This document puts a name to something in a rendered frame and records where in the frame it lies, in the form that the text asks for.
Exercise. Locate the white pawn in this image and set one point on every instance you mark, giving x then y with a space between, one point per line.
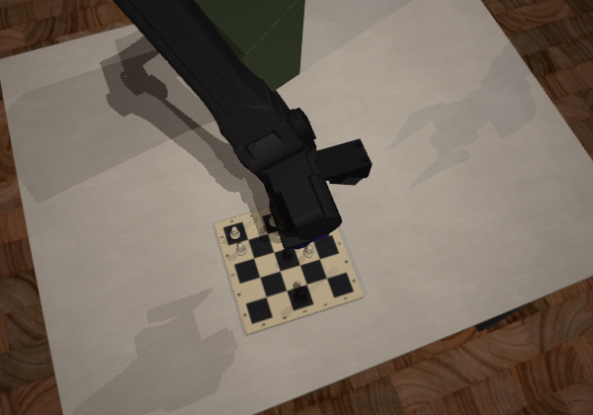
240 250
234 234
308 251

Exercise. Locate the black and cream chessboard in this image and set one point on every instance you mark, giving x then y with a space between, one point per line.
264 284

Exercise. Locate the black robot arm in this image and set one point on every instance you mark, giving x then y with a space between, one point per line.
267 137

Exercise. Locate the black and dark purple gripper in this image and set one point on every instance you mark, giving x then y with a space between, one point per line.
282 218

